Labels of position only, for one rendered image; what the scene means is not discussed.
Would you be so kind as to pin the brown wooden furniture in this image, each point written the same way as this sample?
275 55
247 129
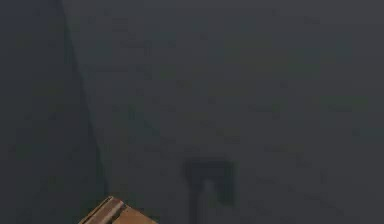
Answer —
115 213

